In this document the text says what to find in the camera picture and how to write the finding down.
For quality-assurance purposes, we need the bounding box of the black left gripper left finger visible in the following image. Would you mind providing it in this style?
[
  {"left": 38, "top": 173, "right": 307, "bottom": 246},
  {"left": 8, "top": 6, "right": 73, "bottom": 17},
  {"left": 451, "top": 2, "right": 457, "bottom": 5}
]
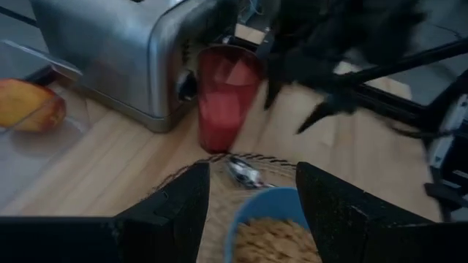
[{"left": 116, "top": 162, "right": 212, "bottom": 263}]

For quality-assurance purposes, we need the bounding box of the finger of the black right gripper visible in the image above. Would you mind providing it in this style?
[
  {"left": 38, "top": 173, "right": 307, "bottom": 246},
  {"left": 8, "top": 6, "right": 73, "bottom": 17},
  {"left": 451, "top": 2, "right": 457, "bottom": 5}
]
[
  {"left": 263, "top": 78, "right": 283, "bottom": 111},
  {"left": 295, "top": 95, "right": 358, "bottom": 134}
]

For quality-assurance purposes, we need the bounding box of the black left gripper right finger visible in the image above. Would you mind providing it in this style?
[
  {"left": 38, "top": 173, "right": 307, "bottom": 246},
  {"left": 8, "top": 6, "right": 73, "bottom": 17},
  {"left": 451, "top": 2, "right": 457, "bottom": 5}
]
[{"left": 295, "top": 161, "right": 437, "bottom": 263}]

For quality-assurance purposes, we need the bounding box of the red plastic cup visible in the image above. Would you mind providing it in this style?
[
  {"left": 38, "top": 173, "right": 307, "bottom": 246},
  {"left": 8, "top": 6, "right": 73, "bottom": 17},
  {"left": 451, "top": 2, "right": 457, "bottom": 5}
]
[{"left": 197, "top": 44, "right": 265, "bottom": 155}]

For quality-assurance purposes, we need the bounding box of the blue bowl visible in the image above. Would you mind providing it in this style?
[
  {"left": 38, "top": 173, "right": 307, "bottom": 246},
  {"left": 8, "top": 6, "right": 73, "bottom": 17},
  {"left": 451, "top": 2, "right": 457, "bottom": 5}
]
[{"left": 223, "top": 186, "right": 312, "bottom": 263}]

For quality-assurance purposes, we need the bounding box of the spoon with orange yellow handle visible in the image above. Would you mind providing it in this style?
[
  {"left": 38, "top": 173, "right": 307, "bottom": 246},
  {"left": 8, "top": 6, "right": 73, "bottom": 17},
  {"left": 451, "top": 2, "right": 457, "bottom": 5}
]
[{"left": 225, "top": 156, "right": 278, "bottom": 191}]

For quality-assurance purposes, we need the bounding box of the red yellow apple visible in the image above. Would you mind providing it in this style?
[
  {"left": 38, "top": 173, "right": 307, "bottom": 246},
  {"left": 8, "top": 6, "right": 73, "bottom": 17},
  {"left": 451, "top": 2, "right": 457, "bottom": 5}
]
[{"left": 0, "top": 77, "right": 68, "bottom": 133}]

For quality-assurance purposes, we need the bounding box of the round woven straw placemat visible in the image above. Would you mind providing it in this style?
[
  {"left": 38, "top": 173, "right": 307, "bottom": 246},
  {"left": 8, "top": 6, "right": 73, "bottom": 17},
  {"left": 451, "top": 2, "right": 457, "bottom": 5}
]
[{"left": 146, "top": 152, "right": 305, "bottom": 263}]

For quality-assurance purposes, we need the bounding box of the brown cereal pieces heap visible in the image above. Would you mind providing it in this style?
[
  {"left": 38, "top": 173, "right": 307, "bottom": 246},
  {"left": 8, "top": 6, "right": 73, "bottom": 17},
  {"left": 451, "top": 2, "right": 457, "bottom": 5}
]
[{"left": 233, "top": 217, "right": 323, "bottom": 263}]

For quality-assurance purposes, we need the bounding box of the clear plastic container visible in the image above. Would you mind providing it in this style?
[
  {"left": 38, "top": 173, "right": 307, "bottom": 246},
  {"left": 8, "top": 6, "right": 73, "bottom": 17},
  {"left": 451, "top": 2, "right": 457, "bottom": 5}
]
[{"left": 0, "top": 39, "right": 93, "bottom": 206}]

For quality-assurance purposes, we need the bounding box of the silver four-slot toaster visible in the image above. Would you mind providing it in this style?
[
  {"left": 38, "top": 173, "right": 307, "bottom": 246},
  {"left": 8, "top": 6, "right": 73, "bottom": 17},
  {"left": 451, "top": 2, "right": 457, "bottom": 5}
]
[{"left": 29, "top": 0, "right": 243, "bottom": 134}]

